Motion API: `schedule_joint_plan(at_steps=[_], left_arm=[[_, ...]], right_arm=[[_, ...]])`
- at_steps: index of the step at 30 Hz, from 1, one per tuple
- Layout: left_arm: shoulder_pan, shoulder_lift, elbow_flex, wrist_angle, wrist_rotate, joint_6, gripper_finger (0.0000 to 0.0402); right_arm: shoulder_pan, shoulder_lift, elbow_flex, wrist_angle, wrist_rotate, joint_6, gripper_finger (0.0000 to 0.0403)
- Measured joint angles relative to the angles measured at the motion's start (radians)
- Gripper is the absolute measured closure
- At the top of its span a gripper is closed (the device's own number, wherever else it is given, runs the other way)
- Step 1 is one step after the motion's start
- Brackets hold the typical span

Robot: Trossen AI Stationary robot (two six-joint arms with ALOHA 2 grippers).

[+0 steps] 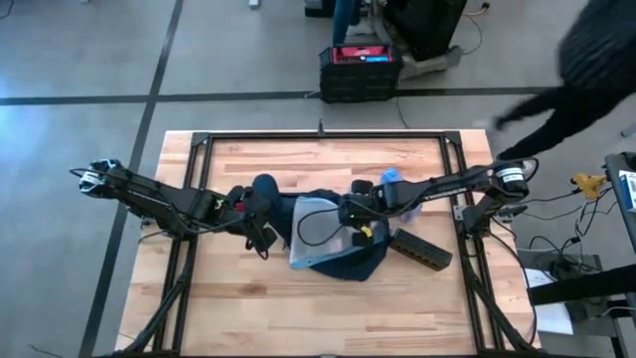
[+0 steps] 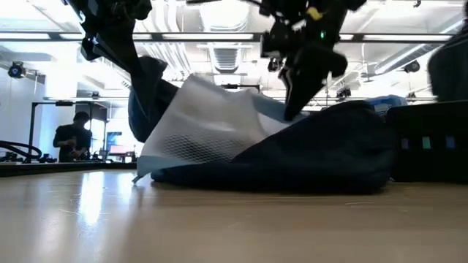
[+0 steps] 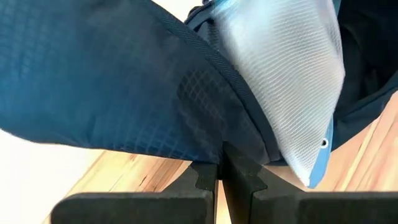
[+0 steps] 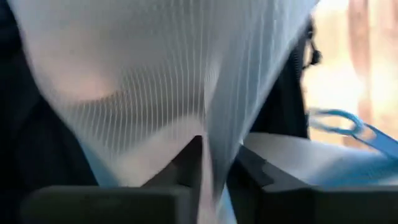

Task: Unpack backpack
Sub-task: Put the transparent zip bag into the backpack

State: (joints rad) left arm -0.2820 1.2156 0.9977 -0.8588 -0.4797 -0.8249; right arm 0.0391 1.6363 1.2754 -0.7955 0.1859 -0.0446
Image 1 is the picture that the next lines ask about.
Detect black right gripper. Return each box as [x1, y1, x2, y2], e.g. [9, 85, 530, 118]
[337, 179, 389, 249]

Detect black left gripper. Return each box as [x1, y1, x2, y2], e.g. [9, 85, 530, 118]
[216, 186, 278, 260]

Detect blue printed package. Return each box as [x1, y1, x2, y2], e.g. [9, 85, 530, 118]
[380, 167, 424, 225]

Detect clear blue-edged zip pouch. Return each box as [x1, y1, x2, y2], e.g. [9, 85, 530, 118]
[289, 195, 390, 270]

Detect navy blue backpack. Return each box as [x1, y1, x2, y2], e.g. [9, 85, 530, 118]
[251, 172, 392, 282]

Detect black network switch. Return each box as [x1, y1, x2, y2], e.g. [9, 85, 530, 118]
[389, 227, 454, 272]

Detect red black power station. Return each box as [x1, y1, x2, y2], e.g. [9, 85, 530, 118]
[318, 42, 405, 104]

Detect black plug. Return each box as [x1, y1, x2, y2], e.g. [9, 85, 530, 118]
[498, 204, 529, 219]

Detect grey cardboard tray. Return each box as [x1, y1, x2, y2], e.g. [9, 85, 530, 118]
[397, 44, 463, 81]

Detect person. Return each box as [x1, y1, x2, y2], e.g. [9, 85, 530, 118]
[494, 0, 636, 161]
[331, 0, 372, 47]

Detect large black case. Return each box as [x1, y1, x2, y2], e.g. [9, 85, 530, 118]
[385, 0, 468, 64]

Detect black box on floor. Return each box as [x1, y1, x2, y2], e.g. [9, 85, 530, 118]
[305, 0, 337, 19]

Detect white paper sheet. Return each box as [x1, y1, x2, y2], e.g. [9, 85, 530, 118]
[524, 268, 575, 335]

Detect yellow connector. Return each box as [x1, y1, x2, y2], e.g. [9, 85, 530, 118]
[569, 171, 608, 201]

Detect grey equipment box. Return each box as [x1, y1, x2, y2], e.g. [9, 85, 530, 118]
[516, 248, 605, 324]

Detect black metal bar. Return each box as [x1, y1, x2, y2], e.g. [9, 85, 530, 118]
[529, 263, 636, 307]

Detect blue white box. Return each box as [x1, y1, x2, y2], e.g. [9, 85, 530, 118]
[618, 170, 636, 213]

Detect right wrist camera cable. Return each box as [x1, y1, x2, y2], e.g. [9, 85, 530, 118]
[296, 207, 349, 248]

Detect black aluminium table frame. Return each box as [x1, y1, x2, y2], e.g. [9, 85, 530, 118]
[106, 129, 543, 358]

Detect black power cable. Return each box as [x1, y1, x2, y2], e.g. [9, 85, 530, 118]
[395, 96, 411, 130]

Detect thin black cable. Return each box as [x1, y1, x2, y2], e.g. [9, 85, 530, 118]
[521, 201, 620, 223]
[526, 191, 577, 206]

